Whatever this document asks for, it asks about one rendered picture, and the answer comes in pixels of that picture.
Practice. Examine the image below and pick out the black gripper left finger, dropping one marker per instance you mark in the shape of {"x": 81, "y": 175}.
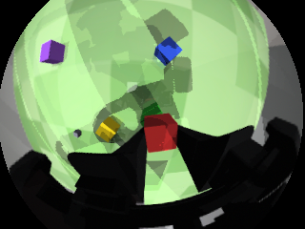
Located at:
{"x": 127, "y": 163}

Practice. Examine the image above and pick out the blue cube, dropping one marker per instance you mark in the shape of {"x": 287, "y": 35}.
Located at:
{"x": 167, "y": 50}

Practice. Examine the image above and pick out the red block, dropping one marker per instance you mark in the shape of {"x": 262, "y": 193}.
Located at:
{"x": 160, "y": 130}

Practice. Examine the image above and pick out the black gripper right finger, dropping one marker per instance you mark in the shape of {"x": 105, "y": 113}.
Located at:
{"x": 204, "y": 153}

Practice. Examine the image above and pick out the purple cube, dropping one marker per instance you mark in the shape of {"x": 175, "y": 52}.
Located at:
{"x": 52, "y": 52}

